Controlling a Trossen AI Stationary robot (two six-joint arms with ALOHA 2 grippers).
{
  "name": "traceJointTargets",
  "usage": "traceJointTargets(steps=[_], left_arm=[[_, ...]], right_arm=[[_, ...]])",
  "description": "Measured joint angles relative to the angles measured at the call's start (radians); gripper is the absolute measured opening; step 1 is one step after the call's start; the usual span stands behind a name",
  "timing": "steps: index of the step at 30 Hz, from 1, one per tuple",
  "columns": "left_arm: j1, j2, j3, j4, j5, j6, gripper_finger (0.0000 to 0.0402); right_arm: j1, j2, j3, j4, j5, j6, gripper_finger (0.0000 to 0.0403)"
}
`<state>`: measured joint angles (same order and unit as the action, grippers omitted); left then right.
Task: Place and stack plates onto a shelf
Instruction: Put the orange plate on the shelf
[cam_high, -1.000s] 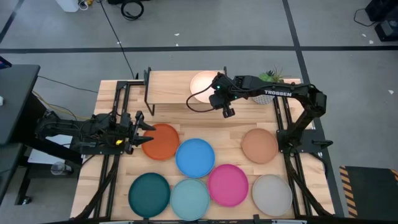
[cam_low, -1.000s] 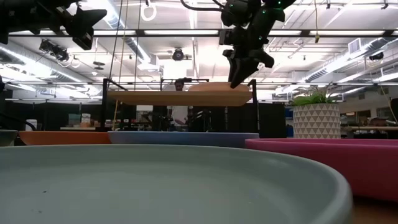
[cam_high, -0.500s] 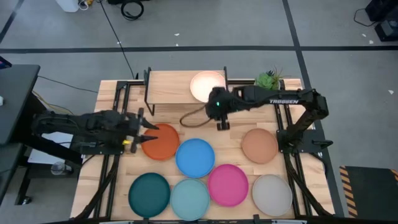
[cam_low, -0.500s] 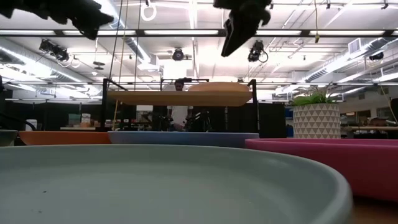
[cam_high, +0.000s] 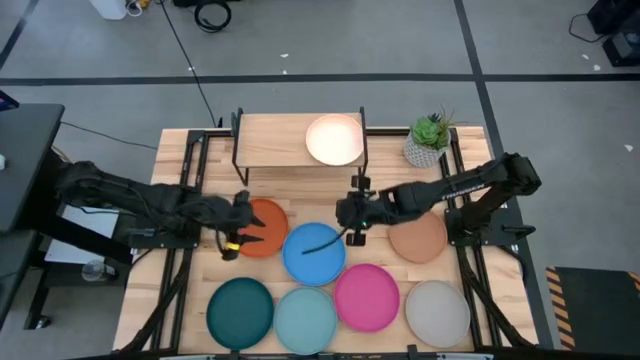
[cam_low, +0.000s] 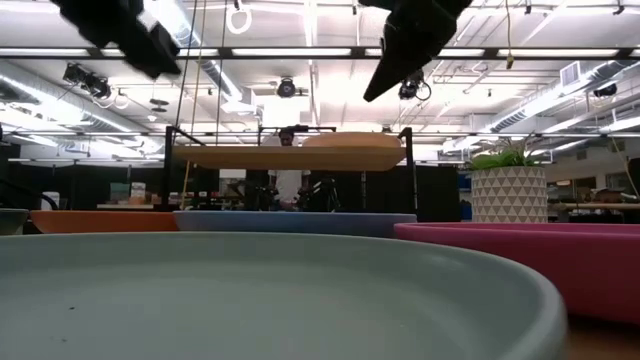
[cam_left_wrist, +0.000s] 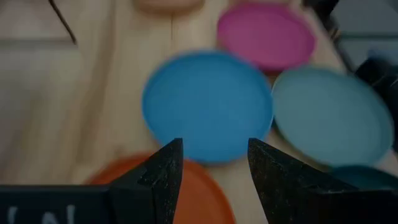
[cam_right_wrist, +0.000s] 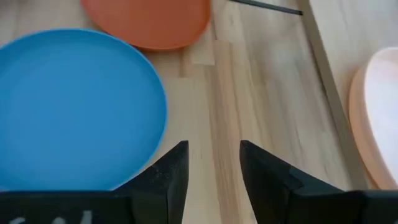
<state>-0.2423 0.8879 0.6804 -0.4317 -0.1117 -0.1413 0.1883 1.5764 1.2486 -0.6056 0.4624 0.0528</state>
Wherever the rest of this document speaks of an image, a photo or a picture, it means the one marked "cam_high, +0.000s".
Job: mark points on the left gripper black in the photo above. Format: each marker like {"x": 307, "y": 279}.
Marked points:
{"x": 230, "y": 215}

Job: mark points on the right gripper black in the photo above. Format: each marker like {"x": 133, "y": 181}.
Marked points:
{"x": 365, "y": 210}

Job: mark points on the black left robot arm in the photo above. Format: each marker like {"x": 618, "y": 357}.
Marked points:
{"x": 150, "y": 200}

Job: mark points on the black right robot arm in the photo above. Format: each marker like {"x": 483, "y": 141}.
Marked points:
{"x": 450, "y": 192}

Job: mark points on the wooden shelf black metal legs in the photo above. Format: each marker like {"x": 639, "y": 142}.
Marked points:
{"x": 270, "y": 140}

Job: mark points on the orange plate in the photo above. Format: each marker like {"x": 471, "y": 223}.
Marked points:
{"x": 272, "y": 225}

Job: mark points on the blue plate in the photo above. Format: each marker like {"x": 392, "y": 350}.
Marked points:
{"x": 315, "y": 267}

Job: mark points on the pink plate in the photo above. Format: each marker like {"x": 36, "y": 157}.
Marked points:
{"x": 366, "y": 298}

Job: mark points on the light teal plate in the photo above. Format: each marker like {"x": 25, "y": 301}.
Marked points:
{"x": 305, "y": 321}

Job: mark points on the dark teal plate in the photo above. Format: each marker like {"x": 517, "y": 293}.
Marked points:
{"x": 240, "y": 314}

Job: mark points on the terracotta tan plate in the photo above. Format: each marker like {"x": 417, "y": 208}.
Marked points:
{"x": 420, "y": 245}

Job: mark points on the cream plate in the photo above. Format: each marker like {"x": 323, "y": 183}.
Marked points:
{"x": 334, "y": 140}

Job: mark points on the grey plate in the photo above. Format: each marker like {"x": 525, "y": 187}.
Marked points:
{"x": 438, "y": 314}

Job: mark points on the succulent in white pot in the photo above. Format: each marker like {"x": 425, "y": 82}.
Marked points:
{"x": 427, "y": 140}

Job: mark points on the clear plastic bottle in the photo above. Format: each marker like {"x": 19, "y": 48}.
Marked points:
{"x": 95, "y": 270}

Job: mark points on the black desk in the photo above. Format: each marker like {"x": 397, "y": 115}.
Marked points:
{"x": 25, "y": 165}

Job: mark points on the white box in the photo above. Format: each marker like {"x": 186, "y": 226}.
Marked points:
{"x": 107, "y": 7}

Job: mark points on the black mat hazard stripes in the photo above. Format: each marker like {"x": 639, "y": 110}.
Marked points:
{"x": 595, "y": 305}

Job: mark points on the black box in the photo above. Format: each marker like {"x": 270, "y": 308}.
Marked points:
{"x": 625, "y": 50}

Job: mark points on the black equipment case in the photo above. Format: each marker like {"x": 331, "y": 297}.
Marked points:
{"x": 617, "y": 15}

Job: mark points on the black metal table frame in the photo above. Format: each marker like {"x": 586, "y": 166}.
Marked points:
{"x": 188, "y": 165}

